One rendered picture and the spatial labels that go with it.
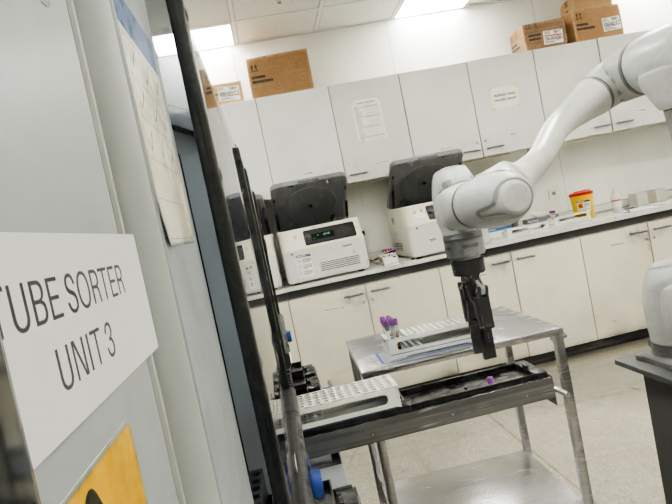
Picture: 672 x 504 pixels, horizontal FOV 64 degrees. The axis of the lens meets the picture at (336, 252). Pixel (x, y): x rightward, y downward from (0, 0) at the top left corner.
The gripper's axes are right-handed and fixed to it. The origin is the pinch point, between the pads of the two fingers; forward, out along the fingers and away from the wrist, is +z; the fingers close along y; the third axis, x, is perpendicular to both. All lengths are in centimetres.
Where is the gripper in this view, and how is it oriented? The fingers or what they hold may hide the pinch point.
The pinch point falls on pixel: (482, 342)
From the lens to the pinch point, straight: 133.0
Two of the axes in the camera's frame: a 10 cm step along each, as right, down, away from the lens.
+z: 2.0, 9.8, 0.5
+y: 1.2, 0.3, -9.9
